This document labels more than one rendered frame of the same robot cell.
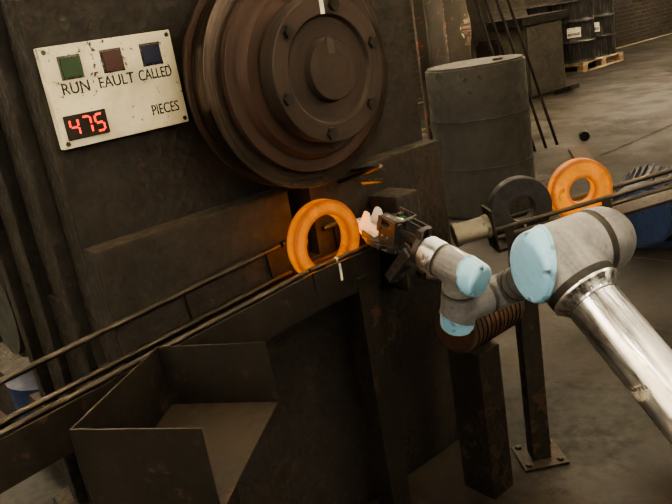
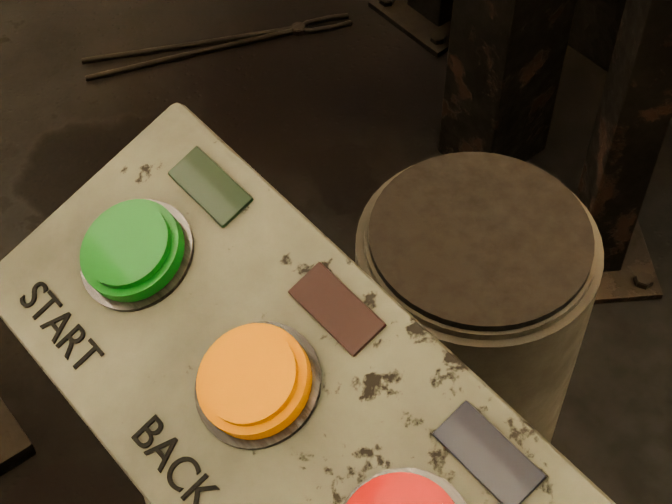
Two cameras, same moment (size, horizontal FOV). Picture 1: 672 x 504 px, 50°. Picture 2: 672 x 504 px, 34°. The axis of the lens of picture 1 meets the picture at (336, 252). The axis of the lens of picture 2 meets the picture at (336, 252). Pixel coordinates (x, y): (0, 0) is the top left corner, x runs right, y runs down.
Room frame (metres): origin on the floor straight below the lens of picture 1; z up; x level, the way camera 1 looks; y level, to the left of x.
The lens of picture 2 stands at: (1.39, -1.17, 0.93)
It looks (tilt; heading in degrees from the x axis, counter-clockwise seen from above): 52 degrees down; 88
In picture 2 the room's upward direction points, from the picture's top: straight up
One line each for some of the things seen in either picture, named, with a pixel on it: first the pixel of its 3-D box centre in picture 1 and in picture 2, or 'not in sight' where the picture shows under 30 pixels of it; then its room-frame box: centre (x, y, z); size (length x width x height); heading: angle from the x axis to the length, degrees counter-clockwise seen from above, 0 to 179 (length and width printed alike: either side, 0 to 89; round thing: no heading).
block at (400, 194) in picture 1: (398, 238); not in sight; (1.69, -0.16, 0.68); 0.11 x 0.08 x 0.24; 38
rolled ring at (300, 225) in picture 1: (324, 240); not in sight; (1.53, 0.02, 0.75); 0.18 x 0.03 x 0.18; 127
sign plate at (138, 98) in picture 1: (116, 87); not in sight; (1.41, 0.35, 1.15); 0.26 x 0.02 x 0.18; 128
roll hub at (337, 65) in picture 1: (325, 70); not in sight; (1.45, -0.04, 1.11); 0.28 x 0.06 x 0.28; 128
